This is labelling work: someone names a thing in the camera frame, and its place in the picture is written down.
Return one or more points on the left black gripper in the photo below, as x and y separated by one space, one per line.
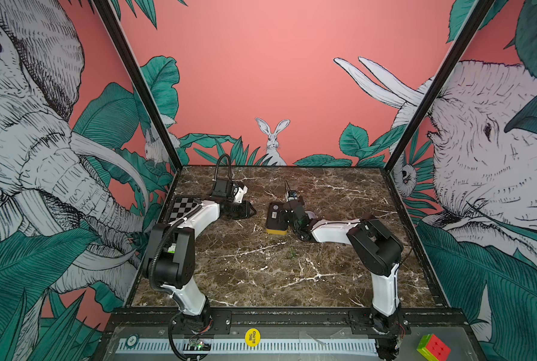
246 210

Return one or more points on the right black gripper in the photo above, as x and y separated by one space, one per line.
283 213

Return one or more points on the yellow rectangular alarm clock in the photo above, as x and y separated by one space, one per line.
276 219

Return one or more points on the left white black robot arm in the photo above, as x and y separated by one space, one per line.
170 257

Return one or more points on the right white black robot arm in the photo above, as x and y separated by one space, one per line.
377 248

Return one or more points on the black white checkerboard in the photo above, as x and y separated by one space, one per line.
181 206

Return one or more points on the yellow round sticker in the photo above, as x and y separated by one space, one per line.
252 337

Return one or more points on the small green circuit board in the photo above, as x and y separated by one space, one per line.
199 345

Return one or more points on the colourful rubik cube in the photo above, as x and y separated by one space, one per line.
432 348

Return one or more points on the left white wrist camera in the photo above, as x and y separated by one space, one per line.
238 192

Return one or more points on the black mounting rail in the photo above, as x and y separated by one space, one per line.
226 320

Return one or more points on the white slotted cable duct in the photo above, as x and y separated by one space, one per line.
358 347

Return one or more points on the right black frame post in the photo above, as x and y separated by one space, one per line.
471 25

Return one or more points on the black frame post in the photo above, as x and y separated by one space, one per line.
471 25
107 14

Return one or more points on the left black frame post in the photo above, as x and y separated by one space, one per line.
107 14

